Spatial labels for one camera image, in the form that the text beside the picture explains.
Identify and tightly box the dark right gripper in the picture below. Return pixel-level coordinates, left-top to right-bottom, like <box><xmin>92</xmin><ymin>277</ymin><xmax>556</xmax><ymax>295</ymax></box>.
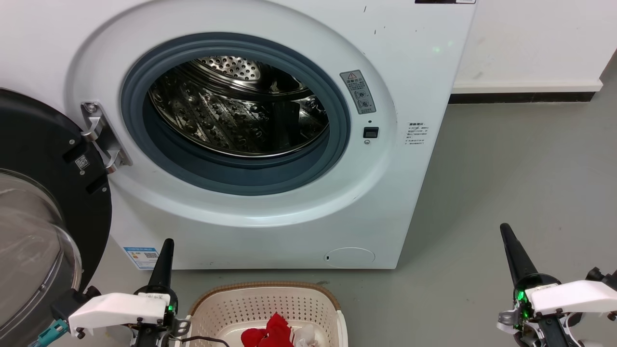
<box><xmin>496</xmin><ymin>223</ymin><xmax>586</xmax><ymax>347</ymax></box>

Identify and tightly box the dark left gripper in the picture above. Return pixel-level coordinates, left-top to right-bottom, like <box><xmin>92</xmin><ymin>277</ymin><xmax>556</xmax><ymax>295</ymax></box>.
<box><xmin>131</xmin><ymin>238</ymin><xmax>191</xmax><ymax>347</ymax></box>

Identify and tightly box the red and white garment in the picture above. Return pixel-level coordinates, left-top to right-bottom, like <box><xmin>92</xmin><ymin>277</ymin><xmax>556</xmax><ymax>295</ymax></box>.
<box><xmin>241</xmin><ymin>312</ymin><xmax>295</xmax><ymax>347</ymax></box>

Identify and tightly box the white grey cloth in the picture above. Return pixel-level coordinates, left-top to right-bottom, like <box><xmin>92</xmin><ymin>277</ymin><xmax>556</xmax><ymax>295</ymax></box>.
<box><xmin>293</xmin><ymin>325</ymin><xmax>319</xmax><ymax>347</ymax></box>

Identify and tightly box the cream plastic laundry basket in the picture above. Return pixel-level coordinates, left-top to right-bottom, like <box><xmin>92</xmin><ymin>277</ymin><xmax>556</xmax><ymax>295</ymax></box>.
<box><xmin>186</xmin><ymin>282</ymin><xmax>349</xmax><ymax>347</ymax></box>

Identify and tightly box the stainless steel washing machine drum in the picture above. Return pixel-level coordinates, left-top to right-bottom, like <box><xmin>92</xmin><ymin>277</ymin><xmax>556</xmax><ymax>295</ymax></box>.
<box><xmin>148</xmin><ymin>56</ymin><xmax>330</xmax><ymax>158</ymax></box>

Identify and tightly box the black round washer door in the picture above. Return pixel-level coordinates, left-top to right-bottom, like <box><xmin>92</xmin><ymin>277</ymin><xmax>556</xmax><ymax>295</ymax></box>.
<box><xmin>0</xmin><ymin>88</ymin><xmax>112</xmax><ymax>347</ymax></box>

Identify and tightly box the blue energy label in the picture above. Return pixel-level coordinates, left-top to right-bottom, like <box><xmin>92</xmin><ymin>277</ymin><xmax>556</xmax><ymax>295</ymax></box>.
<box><xmin>123</xmin><ymin>247</ymin><xmax>160</xmax><ymax>269</ymax></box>

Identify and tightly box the grey rubber door gasket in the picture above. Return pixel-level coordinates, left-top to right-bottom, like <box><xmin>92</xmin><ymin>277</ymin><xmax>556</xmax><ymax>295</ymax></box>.
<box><xmin>121</xmin><ymin>32</ymin><xmax>351</xmax><ymax>196</ymax></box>

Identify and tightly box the white front-load washing machine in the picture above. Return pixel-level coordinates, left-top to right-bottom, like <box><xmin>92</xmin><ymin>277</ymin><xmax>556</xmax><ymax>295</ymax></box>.
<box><xmin>0</xmin><ymin>0</ymin><xmax>478</xmax><ymax>270</ymax></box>

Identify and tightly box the teal plastic connector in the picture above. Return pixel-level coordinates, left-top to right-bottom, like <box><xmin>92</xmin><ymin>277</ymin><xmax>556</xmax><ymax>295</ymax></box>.
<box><xmin>30</xmin><ymin>319</ymin><xmax>69</xmax><ymax>347</ymax></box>

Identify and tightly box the clear glass door bowl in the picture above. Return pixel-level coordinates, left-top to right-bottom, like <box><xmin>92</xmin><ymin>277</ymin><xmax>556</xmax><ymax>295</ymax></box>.
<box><xmin>0</xmin><ymin>169</ymin><xmax>82</xmax><ymax>334</ymax></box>

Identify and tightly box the silver metal door hinge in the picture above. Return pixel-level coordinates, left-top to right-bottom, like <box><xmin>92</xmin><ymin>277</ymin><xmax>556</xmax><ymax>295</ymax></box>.
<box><xmin>80</xmin><ymin>101</ymin><xmax>133</xmax><ymax>174</ymax></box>

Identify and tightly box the white text label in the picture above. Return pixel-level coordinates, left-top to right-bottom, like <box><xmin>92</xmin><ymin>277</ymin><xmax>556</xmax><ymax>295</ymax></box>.
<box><xmin>404</xmin><ymin>121</ymin><xmax>429</xmax><ymax>147</ymax></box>

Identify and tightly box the white and black baseboard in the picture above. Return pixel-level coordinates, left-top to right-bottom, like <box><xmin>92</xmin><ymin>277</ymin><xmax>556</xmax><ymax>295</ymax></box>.
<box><xmin>449</xmin><ymin>80</ymin><xmax>603</xmax><ymax>104</ymax></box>

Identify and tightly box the round white filter cover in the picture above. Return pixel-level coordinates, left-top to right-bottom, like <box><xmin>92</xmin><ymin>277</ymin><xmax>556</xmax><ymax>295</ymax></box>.
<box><xmin>324</xmin><ymin>247</ymin><xmax>376</xmax><ymax>268</ymax></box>

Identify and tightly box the grey warning sticker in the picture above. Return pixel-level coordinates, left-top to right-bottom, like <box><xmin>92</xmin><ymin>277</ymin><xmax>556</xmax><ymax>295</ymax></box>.
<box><xmin>340</xmin><ymin>70</ymin><xmax>376</xmax><ymax>115</ymax></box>

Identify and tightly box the thin black cable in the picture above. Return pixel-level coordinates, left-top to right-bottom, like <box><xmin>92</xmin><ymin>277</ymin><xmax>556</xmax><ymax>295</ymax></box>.
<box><xmin>181</xmin><ymin>336</ymin><xmax>231</xmax><ymax>347</ymax></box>

